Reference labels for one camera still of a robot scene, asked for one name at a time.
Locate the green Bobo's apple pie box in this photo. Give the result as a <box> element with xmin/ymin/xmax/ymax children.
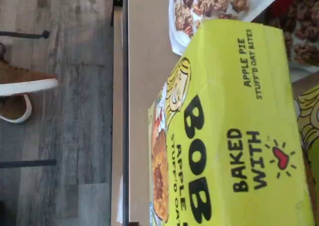
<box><xmin>294</xmin><ymin>84</ymin><xmax>319</xmax><ymax>226</ymax></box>
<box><xmin>148</xmin><ymin>20</ymin><xmax>316</xmax><ymax>226</ymax></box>

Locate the black metal shelf rack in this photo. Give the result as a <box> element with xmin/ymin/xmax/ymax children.
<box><xmin>109</xmin><ymin>0</ymin><xmax>131</xmax><ymax>226</ymax></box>

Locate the red label granola bag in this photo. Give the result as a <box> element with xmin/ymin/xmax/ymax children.
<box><xmin>168</xmin><ymin>0</ymin><xmax>291</xmax><ymax>55</ymax></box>
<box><xmin>251</xmin><ymin>0</ymin><xmax>319</xmax><ymax>70</ymax></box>

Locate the brown shoe white sole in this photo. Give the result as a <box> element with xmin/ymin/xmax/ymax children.
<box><xmin>0</xmin><ymin>94</ymin><xmax>33</xmax><ymax>124</ymax></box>
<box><xmin>0</xmin><ymin>43</ymin><xmax>60</xmax><ymax>97</ymax></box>

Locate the black stand leg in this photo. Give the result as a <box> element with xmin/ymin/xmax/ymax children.
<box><xmin>0</xmin><ymin>30</ymin><xmax>51</xmax><ymax>39</ymax></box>
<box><xmin>0</xmin><ymin>158</ymin><xmax>57</xmax><ymax>169</ymax></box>

